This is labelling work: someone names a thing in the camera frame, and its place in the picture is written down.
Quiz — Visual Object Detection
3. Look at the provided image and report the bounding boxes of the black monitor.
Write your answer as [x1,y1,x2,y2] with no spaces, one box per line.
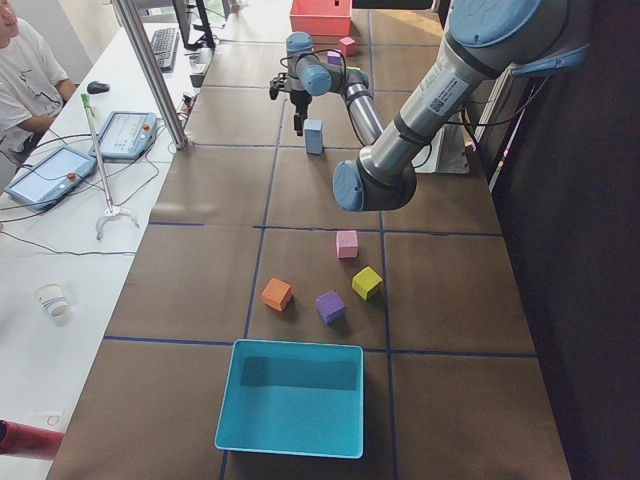
[172,0,216,51]

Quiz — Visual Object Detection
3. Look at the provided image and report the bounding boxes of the purple foam block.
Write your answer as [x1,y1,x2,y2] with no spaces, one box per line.
[315,290,346,324]
[326,50,342,65]

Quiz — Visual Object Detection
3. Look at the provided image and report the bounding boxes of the purple foam block left side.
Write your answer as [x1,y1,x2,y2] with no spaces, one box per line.
[315,290,346,324]

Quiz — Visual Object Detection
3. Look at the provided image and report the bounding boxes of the teach pendant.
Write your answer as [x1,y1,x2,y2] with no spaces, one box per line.
[98,111,158,163]
[4,146,97,211]

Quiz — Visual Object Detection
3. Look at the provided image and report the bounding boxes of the aluminium frame post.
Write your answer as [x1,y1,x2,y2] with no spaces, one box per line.
[112,0,188,150]

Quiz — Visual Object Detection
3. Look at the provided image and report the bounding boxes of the teach pendant near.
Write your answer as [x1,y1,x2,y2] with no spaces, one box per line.
[4,146,97,211]

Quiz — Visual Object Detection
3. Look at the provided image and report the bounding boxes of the light blue foam block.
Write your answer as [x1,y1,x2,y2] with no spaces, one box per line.
[305,135,324,155]

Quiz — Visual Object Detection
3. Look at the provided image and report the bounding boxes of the black keyboard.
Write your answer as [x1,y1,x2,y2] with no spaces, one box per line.
[150,27,179,72]

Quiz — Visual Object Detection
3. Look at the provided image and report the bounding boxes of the teal plastic bin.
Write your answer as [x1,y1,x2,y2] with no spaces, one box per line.
[214,339,365,459]

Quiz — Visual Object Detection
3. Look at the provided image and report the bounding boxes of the paper cup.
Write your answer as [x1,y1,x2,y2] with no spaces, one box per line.
[34,283,70,317]

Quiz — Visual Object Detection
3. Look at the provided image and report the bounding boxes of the pink plastic bin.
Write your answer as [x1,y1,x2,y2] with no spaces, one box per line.
[289,0,352,37]

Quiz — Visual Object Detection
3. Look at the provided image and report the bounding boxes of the black computer mouse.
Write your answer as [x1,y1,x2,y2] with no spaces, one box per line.
[86,81,110,95]

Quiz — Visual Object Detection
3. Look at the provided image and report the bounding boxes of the person in white shirt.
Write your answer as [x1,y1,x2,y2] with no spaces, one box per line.
[1,1,76,160]

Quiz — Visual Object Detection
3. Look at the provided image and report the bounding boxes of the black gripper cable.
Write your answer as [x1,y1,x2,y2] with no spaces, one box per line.
[278,49,366,96]

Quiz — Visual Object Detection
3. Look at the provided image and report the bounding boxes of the teach pendant far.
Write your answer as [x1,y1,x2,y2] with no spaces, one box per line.
[98,111,158,163]

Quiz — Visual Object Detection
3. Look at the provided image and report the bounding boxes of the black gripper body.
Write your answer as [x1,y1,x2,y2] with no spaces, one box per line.
[269,72,312,122]

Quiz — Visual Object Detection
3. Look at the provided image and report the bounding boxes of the orange foam block left side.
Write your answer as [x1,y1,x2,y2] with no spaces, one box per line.
[261,277,293,312]

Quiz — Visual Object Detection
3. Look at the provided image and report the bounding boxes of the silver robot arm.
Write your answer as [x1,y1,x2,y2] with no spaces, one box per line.
[269,1,593,212]

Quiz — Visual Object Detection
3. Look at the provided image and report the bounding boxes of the purple foam block right side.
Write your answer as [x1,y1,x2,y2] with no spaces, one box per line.
[326,50,342,65]

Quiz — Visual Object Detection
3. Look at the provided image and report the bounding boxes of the red fire extinguisher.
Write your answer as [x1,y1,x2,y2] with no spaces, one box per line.
[1,420,64,460]

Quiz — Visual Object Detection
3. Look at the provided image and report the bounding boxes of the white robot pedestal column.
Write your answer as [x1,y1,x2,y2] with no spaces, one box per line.
[412,124,470,175]

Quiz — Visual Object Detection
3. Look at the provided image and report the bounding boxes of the pink foam block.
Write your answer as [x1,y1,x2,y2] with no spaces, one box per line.
[335,230,359,259]

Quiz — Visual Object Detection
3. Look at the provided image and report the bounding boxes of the magenta foam block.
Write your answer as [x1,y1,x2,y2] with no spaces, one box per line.
[338,36,357,57]

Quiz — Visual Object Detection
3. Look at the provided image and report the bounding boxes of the yellow foam block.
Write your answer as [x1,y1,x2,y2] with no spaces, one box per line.
[351,266,383,301]

